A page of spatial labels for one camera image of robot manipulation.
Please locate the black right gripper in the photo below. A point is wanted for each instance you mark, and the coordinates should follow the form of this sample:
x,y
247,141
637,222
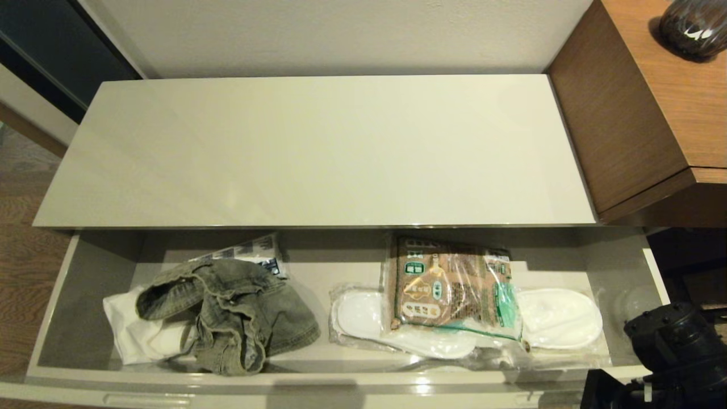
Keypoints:
x,y
605,392

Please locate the brown wooden desk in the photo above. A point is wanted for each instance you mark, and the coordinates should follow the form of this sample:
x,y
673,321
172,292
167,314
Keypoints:
x,y
625,113

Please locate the grey denim jeans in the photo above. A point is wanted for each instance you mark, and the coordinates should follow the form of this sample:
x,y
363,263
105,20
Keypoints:
x,y
244,318

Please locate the white cabinet drawer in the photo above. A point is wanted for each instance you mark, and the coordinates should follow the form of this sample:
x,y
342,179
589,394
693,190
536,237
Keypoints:
x,y
341,272

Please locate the white cloth garment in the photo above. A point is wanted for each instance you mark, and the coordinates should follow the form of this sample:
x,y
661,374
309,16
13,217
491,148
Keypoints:
x,y
136,335

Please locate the white slipper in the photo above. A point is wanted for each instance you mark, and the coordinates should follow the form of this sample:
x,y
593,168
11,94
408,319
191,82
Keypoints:
x,y
360,315
559,318

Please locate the brown printed snack bag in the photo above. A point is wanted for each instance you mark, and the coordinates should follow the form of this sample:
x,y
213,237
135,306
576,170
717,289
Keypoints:
x,y
448,289

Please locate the clear plastic slipper bag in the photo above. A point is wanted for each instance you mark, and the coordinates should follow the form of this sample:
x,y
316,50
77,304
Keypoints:
x,y
568,355

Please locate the white tissue pack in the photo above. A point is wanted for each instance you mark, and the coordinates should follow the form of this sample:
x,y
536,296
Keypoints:
x,y
261,253

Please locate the dark glass vase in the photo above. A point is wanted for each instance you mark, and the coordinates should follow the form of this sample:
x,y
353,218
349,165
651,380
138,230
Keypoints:
x,y
693,25

